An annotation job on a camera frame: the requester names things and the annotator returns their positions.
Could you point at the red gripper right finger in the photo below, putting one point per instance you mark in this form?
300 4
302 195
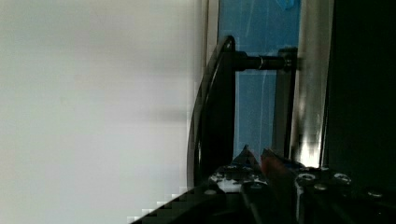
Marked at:
278 171

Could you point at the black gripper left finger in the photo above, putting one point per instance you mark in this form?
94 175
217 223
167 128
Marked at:
244 168

